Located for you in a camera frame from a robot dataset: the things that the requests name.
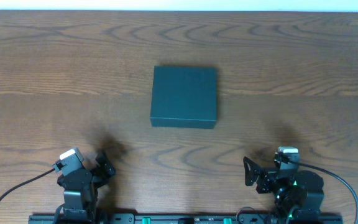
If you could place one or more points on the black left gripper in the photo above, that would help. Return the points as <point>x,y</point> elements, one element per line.
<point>97,171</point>

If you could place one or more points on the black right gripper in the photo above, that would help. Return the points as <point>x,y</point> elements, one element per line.
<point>265,175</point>

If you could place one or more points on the black gift box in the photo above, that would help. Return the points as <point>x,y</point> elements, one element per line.
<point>184,97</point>

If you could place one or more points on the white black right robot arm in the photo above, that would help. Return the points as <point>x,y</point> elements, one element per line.
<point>298,194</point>

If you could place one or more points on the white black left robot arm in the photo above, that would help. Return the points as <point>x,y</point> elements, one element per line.
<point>81,187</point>

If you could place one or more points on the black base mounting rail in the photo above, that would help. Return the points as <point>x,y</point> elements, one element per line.
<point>128,218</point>

